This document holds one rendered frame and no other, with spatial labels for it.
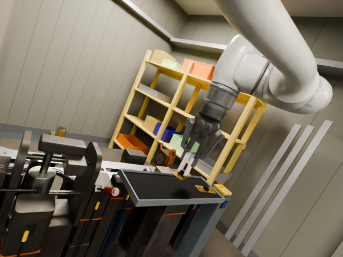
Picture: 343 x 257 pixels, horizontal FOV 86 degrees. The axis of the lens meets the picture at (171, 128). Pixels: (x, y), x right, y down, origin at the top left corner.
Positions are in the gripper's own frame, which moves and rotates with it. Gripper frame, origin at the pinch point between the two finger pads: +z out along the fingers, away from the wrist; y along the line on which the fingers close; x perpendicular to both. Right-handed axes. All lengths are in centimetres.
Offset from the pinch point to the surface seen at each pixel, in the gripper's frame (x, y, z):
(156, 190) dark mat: 9.9, 1.7, 8.4
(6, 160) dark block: 33.9, 30.0, 12.5
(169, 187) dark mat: 3.7, 0.6, 8.4
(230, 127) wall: -225, 31, -11
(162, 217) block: 5.2, -2.1, 17.0
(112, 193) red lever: 21.5, 7.3, 9.6
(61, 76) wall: -110, 262, 25
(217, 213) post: -21.5, -14.5, 17.6
